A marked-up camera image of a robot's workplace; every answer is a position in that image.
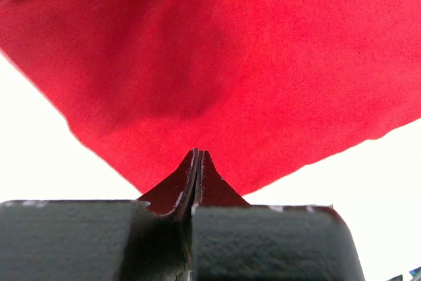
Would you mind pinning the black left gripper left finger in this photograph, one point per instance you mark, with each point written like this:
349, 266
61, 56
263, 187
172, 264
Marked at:
139, 239

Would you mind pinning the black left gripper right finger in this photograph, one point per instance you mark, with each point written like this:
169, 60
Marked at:
234, 240

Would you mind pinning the red t-shirt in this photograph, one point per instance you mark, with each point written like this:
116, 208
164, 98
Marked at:
267, 86

